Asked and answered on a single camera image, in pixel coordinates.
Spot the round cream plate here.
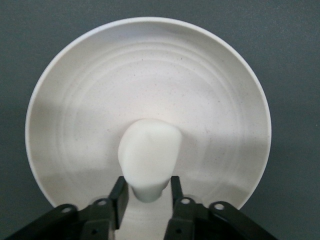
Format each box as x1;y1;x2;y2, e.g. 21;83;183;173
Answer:
24;16;272;240

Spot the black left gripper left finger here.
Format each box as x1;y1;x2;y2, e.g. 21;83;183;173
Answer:
0;176;131;240

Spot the white steamed bun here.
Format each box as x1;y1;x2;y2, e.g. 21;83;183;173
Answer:
117;118;183;203

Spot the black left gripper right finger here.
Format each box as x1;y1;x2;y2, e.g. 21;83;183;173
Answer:
163;176;283;240

